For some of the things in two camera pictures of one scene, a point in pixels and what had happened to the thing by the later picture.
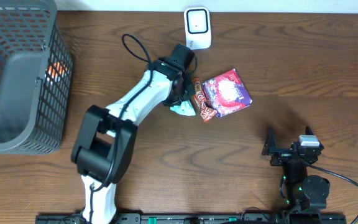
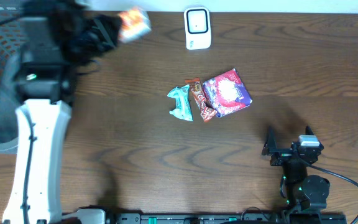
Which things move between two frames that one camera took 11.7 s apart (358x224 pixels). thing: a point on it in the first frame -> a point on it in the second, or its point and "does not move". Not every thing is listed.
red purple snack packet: x=226 y=93 does not move
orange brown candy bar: x=207 y=111 does not move
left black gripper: x=183 y=92 -> x=105 y=32
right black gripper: x=284 y=151 does not move
